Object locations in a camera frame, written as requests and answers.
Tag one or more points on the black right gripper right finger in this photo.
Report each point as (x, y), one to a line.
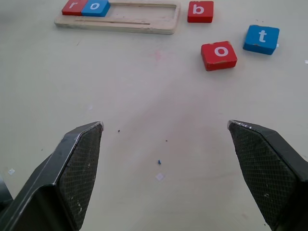
(269, 173)

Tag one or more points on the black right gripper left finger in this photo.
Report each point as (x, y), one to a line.
(48, 192)

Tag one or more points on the red letter tile o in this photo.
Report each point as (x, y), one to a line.
(209, 56)

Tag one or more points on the blue letter tile t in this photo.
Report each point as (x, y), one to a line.
(252, 36)

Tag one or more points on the red letter tile b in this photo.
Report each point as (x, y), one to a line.
(205, 16)

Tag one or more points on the red letter tile r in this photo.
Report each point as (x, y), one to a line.
(68, 10)

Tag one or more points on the blue letter tile o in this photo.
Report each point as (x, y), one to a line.
(103, 10)

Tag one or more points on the light wooden letter tray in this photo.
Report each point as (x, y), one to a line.
(144, 27)

